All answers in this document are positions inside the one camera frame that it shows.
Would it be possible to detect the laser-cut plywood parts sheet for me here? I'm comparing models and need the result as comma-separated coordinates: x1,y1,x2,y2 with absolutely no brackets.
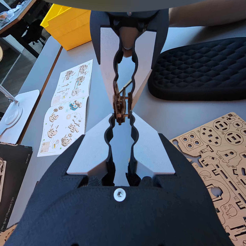
169,112,246,241

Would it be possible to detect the yellow box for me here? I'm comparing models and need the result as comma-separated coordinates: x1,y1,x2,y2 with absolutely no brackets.
40,3,92,51

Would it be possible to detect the black office chair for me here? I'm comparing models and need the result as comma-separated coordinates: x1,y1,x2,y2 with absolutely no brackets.
21,18,47,45

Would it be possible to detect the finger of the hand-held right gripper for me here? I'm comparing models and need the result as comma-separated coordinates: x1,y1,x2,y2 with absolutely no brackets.
100,25,123,108
131,30,157,111

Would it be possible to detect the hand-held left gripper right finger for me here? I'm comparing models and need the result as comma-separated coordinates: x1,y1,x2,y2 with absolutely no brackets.
126,112,176,186

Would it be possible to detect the white instruction booklet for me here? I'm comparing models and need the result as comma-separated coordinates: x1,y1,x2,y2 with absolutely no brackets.
37,59,93,157

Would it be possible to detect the black product box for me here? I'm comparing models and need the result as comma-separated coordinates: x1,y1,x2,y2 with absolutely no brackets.
0,142,33,231

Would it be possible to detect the grey desk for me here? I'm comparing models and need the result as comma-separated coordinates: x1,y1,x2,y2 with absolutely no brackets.
8,25,246,246

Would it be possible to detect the small wooden gear assembly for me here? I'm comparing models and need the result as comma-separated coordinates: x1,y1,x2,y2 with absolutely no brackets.
112,81,133,126

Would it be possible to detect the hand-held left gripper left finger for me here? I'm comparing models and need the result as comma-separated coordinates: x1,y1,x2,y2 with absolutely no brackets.
66,113,116,187

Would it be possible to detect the person's right hand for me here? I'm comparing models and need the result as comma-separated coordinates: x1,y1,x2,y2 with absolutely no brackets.
119,26,139,58

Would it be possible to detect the person's right forearm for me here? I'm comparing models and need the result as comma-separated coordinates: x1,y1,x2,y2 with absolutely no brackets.
169,6,246,28

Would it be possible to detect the background desk with brown edge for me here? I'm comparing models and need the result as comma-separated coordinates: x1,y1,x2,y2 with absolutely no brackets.
0,0,42,58

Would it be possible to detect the adjacent grey table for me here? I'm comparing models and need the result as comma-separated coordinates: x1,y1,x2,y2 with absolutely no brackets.
0,35,63,144

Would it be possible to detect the small wooden stick piece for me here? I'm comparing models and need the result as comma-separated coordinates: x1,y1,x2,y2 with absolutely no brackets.
118,80,132,92

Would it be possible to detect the white rounded stand base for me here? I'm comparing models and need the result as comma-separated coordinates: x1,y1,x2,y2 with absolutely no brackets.
0,85,40,144

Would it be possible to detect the partly built wooden model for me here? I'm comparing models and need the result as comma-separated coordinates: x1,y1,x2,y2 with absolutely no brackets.
0,224,18,246

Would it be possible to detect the black padded chair armrest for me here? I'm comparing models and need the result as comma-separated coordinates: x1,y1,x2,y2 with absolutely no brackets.
148,37,246,101

